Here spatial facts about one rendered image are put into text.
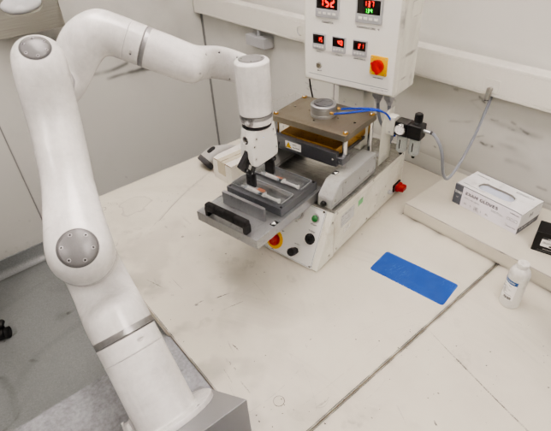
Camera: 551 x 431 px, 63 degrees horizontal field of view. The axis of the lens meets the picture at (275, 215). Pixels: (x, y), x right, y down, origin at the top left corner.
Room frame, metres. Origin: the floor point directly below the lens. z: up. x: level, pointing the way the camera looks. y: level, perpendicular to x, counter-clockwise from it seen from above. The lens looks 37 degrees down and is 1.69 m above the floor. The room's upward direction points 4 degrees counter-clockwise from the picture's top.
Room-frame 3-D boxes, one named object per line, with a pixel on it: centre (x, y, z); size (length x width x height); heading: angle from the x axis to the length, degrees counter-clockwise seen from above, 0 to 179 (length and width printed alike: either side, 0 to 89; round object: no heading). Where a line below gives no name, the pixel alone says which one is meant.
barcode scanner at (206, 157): (1.66, 0.21, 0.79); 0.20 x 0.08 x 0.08; 128
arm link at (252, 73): (1.05, 0.03, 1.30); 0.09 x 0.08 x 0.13; 178
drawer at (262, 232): (1.04, 0.04, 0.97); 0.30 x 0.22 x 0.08; 139
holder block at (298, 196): (1.08, 0.01, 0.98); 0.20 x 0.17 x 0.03; 49
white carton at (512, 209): (1.15, -0.71, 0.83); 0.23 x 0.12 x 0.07; 33
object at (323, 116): (1.28, -0.20, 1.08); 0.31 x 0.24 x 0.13; 49
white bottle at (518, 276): (0.80, -0.61, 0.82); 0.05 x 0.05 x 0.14
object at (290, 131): (1.27, -0.17, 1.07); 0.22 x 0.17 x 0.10; 49
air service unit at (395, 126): (1.22, -0.42, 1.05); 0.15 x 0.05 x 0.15; 49
